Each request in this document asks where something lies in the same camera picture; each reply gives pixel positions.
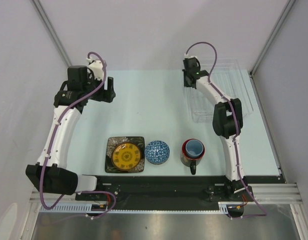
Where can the blue triangle pattern bowl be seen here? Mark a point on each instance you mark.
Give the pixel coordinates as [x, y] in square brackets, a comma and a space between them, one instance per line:
[157, 152]

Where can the clear wire dish rack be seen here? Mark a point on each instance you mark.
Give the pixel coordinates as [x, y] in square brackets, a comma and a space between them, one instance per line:
[226, 83]

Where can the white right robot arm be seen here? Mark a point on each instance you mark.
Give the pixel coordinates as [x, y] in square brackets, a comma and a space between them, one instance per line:
[227, 123]

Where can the yellow round plate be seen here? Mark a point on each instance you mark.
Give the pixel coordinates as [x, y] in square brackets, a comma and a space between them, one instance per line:
[126, 156]

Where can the black floral square plate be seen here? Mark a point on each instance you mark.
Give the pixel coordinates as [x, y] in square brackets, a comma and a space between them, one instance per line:
[112, 142]

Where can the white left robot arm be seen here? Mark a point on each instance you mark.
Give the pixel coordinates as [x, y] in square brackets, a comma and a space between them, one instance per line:
[50, 174]

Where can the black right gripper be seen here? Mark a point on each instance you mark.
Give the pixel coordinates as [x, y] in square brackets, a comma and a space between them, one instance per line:
[186, 84]

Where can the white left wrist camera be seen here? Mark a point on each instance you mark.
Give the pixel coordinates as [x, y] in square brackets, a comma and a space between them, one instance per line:
[97, 67]

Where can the black floral mug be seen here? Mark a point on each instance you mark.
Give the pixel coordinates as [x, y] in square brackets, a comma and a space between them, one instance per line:
[189, 162]

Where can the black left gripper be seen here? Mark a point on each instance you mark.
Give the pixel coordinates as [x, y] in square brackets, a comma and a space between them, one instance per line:
[106, 95]

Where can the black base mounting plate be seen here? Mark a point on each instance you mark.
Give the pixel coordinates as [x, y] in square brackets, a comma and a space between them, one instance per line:
[167, 193]

